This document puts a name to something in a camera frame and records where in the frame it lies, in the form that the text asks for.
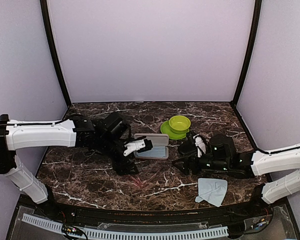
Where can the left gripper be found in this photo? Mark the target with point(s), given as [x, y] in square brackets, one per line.
[123, 167]

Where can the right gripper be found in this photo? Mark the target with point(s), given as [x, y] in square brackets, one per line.
[188, 166]

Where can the pink sunglasses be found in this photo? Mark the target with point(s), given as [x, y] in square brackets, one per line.
[138, 182]

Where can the blue cleaning cloth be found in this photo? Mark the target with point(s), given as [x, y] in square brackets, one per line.
[212, 191]
[160, 152]

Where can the pink glasses case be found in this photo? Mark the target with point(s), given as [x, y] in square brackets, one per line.
[158, 139]

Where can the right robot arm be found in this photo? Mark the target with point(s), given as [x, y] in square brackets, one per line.
[218, 155]

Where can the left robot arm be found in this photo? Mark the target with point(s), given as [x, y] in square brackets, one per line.
[111, 137]

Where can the black glasses case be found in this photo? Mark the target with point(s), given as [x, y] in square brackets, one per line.
[186, 148]

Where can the green bowl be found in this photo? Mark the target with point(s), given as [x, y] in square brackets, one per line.
[179, 124]

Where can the green plate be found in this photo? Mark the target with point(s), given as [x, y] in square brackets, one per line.
[166, 129]

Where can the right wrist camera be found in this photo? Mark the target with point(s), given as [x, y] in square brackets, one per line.
[199, 142]

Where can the black table front rail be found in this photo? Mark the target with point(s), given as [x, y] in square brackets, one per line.
[231, 215]

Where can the white slotted cable duct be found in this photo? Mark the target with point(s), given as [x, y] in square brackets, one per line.
[125, 233]

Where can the right black frame post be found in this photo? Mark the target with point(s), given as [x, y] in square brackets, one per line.
[248, 53]

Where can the black frame post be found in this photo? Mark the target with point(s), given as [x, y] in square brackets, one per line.
[53, 51]
[248, 53]

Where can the left black frame post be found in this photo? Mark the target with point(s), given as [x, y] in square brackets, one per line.
[53, 51]

